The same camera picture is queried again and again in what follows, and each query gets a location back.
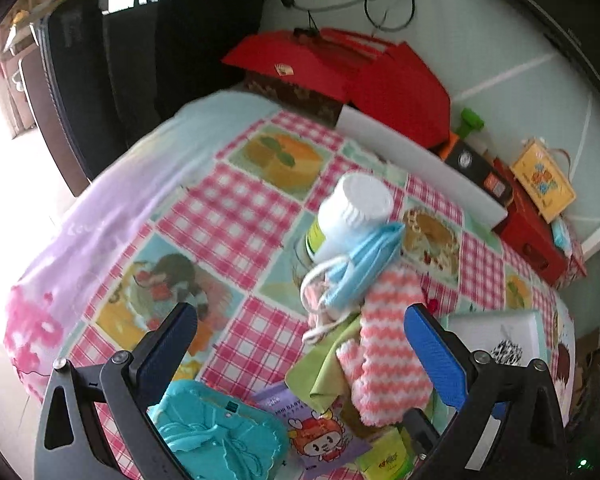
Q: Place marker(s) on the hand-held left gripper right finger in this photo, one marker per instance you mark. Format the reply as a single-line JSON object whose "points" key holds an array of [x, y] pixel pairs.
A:
{"points": [[437, 355]]}

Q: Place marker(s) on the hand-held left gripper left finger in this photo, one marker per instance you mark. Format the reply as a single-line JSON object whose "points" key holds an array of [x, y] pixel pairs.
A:
{"points": [[167, 345]]}

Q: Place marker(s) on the pink white chevron towel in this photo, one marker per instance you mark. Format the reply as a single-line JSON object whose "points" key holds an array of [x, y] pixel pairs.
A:
{"points": [[385, 345]]}

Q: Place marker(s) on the white box with teal edge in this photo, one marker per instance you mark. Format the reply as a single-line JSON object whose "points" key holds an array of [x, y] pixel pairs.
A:
{"points": [[490, 330]]}

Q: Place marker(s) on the blue face mask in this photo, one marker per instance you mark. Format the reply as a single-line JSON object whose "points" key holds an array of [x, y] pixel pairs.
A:
{"points": [[365, 260]]}

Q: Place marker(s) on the light green cloth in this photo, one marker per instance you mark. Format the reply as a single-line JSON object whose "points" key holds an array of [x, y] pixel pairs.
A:
{"points": [[315, 370]]}

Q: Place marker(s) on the pink fluffy scrunchie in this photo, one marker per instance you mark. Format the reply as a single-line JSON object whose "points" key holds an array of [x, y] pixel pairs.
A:
{"points": [[311, 294]]}

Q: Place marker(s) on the leopard print scrunchie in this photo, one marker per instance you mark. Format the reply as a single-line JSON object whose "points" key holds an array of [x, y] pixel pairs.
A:
{"points": [[505, 352]]}

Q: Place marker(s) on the green tissue packet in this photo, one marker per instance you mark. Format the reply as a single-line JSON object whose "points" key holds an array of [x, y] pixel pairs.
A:
{"points": [[385, 460]]}

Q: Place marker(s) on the purple cartoon wipes packet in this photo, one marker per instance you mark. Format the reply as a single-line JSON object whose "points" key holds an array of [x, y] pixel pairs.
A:
{"points": [[320, 440]]}

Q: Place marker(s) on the clear glass cup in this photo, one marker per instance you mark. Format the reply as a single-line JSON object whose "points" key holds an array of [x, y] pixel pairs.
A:
{"points": [[300, 265]]}

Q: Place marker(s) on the pink checked printed tablecloth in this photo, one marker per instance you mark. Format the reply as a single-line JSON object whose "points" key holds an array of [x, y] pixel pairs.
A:
{"points": [[240, 200]]}

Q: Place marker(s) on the red patterned small box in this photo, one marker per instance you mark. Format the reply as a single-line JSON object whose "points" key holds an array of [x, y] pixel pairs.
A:
{"points": [[575, 260]]}

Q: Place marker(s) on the white bottle with green label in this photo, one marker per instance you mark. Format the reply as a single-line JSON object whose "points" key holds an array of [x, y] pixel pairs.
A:
{"points": [[355, 205]]}

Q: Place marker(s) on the light blue tissue pack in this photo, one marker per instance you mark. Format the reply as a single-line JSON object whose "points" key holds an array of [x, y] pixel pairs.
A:
{"points": [[561, 232]]}

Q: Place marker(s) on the white foam board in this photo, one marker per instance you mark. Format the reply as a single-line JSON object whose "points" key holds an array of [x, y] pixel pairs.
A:
{"points": [[430, 170]]}

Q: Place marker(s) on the black rectangular box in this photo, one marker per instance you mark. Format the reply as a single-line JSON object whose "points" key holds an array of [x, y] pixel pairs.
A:
{"points": [[475, 165]]}

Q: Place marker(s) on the yellow wooden sign box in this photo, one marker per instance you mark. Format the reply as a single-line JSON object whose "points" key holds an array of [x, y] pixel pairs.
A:
{"points": [[542, 180]]}

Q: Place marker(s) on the red paper bag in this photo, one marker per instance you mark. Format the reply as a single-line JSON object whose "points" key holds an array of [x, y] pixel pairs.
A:
{"points": [[400, 90]]}

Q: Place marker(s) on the brown patterned box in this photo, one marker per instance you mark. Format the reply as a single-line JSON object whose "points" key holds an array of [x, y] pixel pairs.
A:
{"points": [[290, 97]]}

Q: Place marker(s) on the black office chair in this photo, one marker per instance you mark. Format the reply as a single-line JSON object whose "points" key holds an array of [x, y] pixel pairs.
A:
{"points": [[130, 60]]}

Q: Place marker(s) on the red flat box lid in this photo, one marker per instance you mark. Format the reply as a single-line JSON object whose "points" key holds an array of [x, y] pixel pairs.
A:
{"points": [[280, 55]]}

